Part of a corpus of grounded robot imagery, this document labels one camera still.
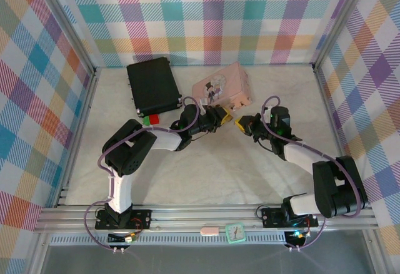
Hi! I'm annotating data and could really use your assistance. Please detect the teal square clock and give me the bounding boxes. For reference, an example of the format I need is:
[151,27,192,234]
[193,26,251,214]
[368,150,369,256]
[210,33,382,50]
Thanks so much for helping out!
[225,222,246,244]

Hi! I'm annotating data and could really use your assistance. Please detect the grey slotted cable duct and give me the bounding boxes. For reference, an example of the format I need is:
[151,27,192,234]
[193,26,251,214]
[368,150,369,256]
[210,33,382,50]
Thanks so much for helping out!
[49,235,288,246]

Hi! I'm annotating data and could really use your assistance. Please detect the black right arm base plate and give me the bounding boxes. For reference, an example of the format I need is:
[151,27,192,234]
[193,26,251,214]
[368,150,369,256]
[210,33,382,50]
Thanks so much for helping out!
[261,206,319,228]

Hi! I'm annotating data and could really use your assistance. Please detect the black hard case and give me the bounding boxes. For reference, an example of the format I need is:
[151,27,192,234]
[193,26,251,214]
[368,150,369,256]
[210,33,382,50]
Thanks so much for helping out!
[126,56,184,116]

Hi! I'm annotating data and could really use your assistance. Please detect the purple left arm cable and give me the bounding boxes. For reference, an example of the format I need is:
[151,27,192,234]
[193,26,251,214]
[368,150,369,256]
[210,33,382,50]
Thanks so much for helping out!
[84,96,207,253]

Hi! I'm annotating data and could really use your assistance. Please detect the aluminium frame post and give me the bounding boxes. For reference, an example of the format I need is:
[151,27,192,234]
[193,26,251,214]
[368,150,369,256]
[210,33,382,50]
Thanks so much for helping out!
[37,0,98,72]
[311,0,374,70]

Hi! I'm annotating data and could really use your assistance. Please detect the pink tin box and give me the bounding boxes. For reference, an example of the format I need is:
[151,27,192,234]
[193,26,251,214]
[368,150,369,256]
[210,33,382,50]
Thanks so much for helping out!
[191,61,253,111]

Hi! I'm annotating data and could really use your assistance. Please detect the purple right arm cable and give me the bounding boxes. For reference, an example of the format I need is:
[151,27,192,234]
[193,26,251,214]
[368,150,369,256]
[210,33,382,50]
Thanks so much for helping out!
[261,95,368,251]

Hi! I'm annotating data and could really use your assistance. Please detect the pink eraser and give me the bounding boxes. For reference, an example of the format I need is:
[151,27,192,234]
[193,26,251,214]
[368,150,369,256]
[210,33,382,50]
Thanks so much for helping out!
[199,225,221,236]

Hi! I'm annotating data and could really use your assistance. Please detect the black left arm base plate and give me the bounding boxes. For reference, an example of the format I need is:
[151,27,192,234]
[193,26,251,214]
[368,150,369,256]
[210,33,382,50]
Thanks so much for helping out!
[95,208,153,231]

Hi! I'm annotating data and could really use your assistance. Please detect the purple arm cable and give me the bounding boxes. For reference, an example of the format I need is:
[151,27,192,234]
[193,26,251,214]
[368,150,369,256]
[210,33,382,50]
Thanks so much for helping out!
[261,95,368,251]
[84,96,207,253]

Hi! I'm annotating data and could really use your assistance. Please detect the aluminium frame rail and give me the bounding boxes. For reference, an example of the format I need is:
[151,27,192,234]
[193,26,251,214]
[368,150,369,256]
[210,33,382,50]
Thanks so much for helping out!
[34,204,379,233]

